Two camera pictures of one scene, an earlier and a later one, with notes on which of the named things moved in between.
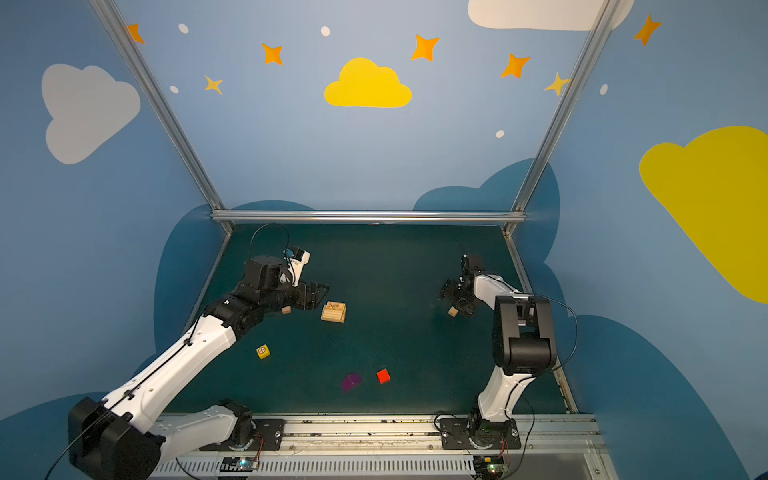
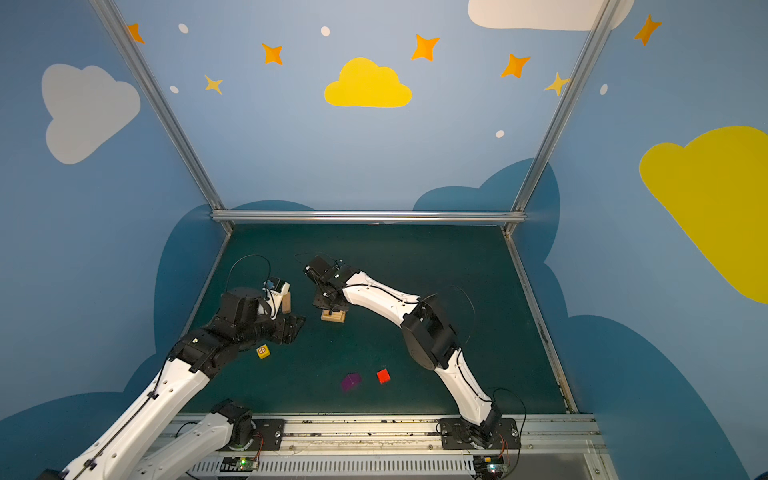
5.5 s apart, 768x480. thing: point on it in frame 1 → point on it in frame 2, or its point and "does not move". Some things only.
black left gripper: x=308 y=294 → x=288 y=327
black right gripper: x=459 y=294 → x=328 y=291
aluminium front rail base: x=553 y=446 does not move
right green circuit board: x=489 y=466 does not move
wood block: x=334 y=313 does not move
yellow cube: x=263 y=351 does not move
